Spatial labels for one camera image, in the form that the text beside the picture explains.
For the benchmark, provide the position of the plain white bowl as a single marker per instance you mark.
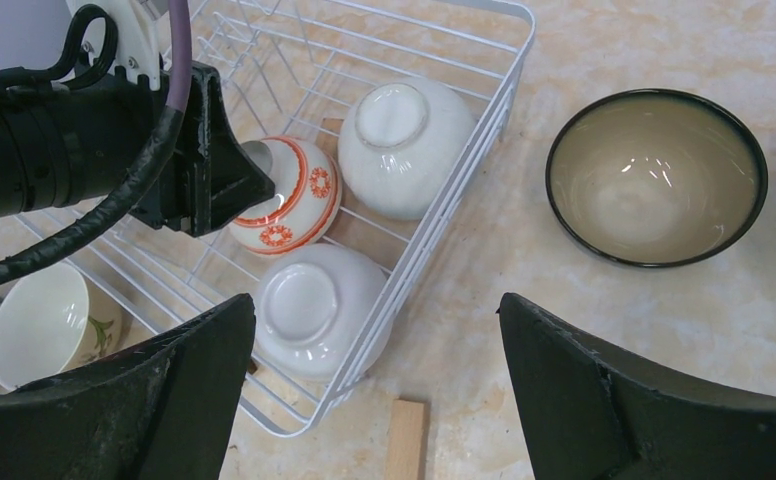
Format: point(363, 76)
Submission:
point(399, 143)

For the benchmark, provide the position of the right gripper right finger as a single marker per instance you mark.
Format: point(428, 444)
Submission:
point(590, 409)

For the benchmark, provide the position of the white bowl front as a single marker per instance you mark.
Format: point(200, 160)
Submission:
point(310, 307)

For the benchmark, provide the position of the white wire dish rack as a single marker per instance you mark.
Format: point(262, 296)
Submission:
point(295, 68)

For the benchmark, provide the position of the white bowl orange pattern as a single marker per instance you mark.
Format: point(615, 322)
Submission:
point(307, 198)

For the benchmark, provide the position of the dark blue bowl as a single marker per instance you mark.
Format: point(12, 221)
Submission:
point(656, 178)

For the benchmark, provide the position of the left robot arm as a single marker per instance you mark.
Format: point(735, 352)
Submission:
point(88, 51)

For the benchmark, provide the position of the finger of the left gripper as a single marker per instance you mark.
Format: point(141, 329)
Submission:
point(223, 180)

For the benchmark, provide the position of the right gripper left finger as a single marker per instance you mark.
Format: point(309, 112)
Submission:
point(161, 409)

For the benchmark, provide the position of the beige ceramic mug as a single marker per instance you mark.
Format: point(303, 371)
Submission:
point(53, 321)

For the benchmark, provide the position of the light wooden block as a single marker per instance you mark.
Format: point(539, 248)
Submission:
point(407, 440)

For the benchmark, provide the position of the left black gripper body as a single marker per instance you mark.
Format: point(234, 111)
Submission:
point(62, 147)

